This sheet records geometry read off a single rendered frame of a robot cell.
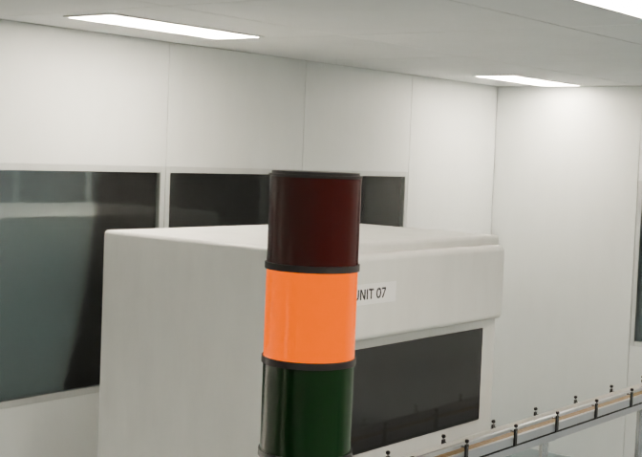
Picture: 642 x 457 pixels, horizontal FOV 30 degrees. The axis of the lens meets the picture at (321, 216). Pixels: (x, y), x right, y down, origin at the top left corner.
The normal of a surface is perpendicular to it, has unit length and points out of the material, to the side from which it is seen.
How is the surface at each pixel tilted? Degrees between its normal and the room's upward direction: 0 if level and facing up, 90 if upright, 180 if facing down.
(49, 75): 90
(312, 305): 90
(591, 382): 90
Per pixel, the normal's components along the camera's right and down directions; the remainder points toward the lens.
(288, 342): -0.42, 0.03
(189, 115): 0.78, 0.07
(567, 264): -0.62, 0.02
